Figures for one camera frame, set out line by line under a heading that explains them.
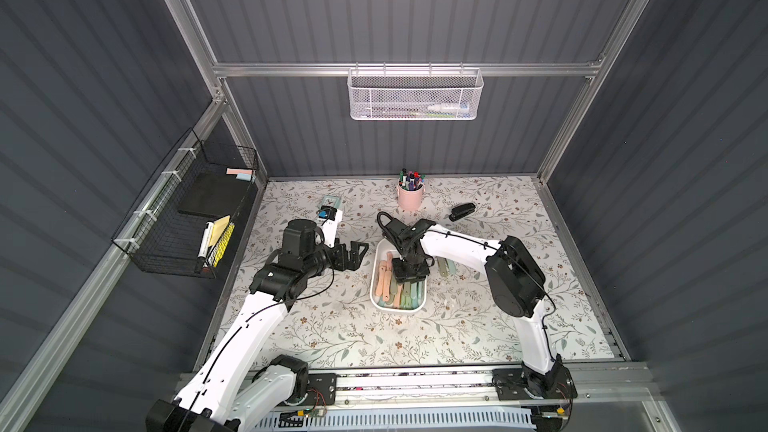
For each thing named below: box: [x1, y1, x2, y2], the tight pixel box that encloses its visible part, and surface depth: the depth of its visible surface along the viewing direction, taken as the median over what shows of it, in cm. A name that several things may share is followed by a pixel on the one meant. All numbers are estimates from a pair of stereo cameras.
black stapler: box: [448, 202, 476, 222], surface depth 110 cm
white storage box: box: [370, 238, 428, 314], surface depth 89 cm
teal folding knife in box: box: [410, 282, 419, 309], surface depth 89 cm
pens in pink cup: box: [398, 168, 426, 191], surface depth 105 cm
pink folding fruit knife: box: [375, 251, 393, 302], surface depth 91 cm
